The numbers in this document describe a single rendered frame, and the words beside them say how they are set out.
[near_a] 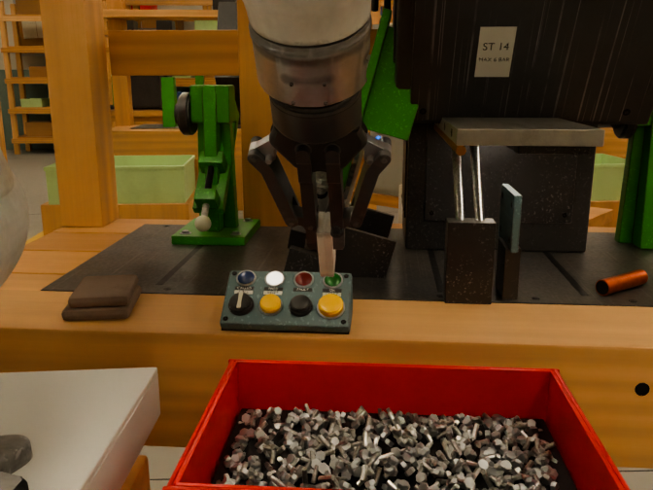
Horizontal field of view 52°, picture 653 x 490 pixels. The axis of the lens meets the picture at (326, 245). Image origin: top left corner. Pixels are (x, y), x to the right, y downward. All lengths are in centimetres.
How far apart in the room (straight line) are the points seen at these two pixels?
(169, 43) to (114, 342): 79
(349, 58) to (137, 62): 102
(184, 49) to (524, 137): 86
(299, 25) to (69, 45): 101
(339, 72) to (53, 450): 37
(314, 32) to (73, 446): 37
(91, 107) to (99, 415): 90
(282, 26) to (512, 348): 46
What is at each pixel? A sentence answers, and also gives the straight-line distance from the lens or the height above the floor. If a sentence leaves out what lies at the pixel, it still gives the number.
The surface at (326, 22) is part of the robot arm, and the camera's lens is 47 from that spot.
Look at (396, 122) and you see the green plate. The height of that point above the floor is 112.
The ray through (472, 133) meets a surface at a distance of 77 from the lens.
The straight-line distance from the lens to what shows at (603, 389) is 82.
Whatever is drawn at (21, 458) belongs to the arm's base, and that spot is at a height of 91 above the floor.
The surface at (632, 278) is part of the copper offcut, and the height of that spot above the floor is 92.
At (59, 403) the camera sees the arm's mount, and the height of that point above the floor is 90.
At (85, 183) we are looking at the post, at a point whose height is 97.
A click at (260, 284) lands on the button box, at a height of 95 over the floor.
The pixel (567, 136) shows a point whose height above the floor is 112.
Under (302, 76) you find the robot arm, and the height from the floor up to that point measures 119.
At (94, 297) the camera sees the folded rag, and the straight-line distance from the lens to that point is 85.
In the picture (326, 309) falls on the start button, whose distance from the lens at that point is 76.
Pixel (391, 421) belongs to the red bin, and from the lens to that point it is 65.
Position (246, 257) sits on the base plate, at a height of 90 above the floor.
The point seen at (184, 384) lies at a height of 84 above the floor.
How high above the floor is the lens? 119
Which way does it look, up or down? 14 degrees down
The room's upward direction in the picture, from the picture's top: straight up
